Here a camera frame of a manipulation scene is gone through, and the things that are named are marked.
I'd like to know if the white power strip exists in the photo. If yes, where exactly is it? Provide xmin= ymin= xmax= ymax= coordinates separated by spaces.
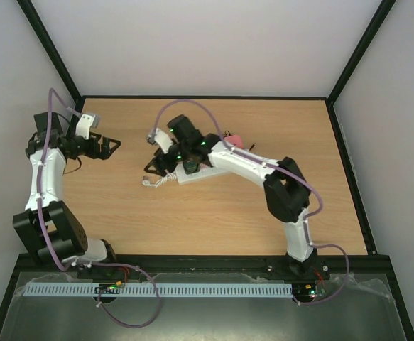
xmin=175 ymin=164 xmax=229 ymax=185

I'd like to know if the dark green plug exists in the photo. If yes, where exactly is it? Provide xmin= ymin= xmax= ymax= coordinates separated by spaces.
xmin=183 ymin=160 xmax=200 ymax=175

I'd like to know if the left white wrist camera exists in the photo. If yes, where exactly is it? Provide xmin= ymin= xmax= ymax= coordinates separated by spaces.
xmin=75 ymin=113 xmax=100 ymax=140

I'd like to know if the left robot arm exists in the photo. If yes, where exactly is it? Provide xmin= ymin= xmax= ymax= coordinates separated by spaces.
xmin=12 ymin=112 xmax=121 ymax=271

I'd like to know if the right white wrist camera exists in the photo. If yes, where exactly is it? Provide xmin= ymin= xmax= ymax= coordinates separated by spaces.
xmin=146 ymin=127 xmax=173 ymax=154

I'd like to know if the pink folding socket plug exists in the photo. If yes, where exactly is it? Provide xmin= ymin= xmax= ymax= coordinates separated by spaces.
xmin=224 ymin=134 xmax=244 ymax=148

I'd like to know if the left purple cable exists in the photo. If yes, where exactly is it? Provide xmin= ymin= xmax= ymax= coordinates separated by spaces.
xmin=36 ymin=87 xmax=162 ymax=328

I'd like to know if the white power strip cord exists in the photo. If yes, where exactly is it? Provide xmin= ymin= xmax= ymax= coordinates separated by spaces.
xmin=139 ymin=172 xmax=178 ymax=188

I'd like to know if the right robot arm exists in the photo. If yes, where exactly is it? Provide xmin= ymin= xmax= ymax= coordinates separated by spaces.
xmin=144 ymin=115 xmax=317 ymax=278

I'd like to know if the light blue cable duct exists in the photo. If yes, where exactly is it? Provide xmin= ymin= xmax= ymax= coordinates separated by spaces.
xmin=23 ymin=283 xmax=293 ymax=298

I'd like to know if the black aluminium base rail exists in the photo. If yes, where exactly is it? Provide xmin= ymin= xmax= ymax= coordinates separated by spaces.
xmin=12 ymin=254 xmax=396 ymax=283

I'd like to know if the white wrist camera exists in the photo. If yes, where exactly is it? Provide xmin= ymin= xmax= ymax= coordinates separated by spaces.
xmin=146 ymin=127 xmax=173 ymax=154
xmin=75 ymin=113 xmax=100 ymax=140

